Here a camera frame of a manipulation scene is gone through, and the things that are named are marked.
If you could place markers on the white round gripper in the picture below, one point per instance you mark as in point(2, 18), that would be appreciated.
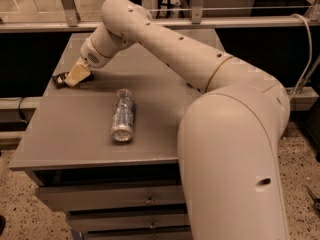
point(93, 56)

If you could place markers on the silver slim can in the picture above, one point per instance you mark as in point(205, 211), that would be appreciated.
point(123, 116)

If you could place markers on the top grey drawer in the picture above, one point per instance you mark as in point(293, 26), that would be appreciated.
point(111, 195)

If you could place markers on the bottom grey drawer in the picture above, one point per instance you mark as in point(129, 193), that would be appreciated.
point(182, 233)

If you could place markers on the grey drawer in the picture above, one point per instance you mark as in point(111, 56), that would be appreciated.
point(182, 233)
point(111, 195)
point(143, 219)

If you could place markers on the middle grey drawer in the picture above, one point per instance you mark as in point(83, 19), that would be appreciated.
point(143, 219)

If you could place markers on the black rxbar chocolate bar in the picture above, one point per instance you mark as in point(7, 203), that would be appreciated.
point(59, 79)

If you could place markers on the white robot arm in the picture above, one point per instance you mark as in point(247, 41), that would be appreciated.
point(228, 137)

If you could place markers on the grey drawer cabinet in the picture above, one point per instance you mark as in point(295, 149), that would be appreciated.
point(68, 141)

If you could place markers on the metal railing frame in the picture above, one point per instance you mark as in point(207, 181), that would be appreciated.
point(86, 15)

